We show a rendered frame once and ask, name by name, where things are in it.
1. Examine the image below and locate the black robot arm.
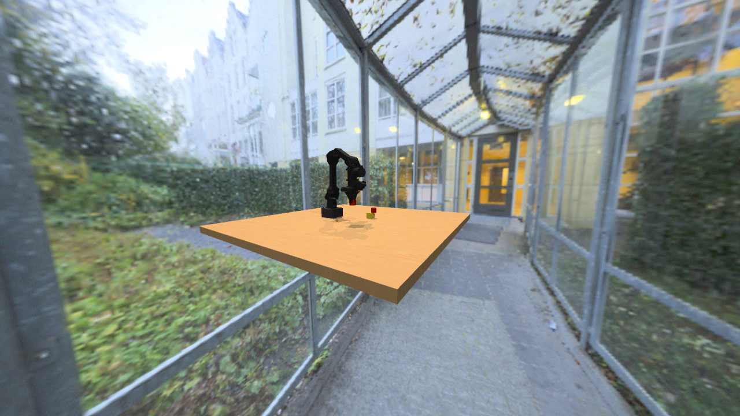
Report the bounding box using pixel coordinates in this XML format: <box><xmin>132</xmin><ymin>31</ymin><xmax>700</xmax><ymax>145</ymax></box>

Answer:
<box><xmin>325</xmin><ymin>148</ymin><xmax>366</xmax><ymax>209</ymax></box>

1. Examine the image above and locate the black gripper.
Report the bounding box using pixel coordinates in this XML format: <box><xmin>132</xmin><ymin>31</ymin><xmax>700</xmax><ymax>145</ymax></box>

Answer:
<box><xmin>341</xmin><ymin>177</ymin><xmax>363</xmax><ymax>203</ymax></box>

